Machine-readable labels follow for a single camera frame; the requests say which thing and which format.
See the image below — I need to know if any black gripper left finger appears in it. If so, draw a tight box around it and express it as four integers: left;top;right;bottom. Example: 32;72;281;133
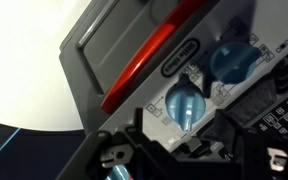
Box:
56;108;188;180

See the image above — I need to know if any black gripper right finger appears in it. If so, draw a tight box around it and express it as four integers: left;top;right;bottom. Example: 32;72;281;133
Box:
197;77;288;180

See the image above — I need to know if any blue stove knob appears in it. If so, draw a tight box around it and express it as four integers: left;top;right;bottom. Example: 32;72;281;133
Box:
165;86;206;132
210;42;261;84

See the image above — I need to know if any grey toy stove oven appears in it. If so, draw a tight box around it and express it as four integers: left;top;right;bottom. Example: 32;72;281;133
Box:
60;0;288;151

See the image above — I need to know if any round white table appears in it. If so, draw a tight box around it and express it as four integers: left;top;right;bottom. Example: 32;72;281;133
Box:
0;0;92;131

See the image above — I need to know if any red oven door handle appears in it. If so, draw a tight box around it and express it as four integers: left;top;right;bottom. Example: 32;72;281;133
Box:
101;0;208;114

